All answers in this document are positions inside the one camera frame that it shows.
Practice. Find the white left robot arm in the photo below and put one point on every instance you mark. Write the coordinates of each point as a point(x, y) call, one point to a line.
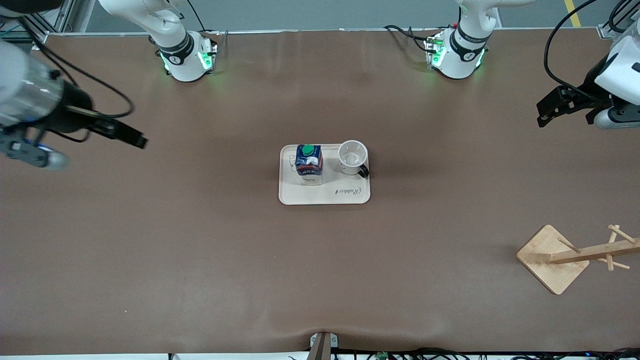
point(457, 61)

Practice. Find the aluminium frame profile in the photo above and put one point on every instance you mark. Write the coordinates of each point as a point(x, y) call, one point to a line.
point(620, 20)
point(50, 20)

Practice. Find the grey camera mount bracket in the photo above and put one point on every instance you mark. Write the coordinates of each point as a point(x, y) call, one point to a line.
point(322, 345)

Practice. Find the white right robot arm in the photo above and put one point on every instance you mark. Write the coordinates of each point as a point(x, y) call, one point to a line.
point(182, 62)

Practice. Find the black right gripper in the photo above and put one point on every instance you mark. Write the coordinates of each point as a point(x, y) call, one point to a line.
point(73, 109)

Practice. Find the wooden mug tree stand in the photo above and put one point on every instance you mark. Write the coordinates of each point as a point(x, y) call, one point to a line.
point(552, 262)

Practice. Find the blue milk carton green cap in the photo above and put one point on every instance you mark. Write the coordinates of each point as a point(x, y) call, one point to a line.
point(309, 165)

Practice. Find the beige rabbit print tray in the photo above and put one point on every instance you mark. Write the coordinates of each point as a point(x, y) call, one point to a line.
point(345, 192)

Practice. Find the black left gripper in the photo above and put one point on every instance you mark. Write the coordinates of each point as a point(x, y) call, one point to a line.
point(591, 85)

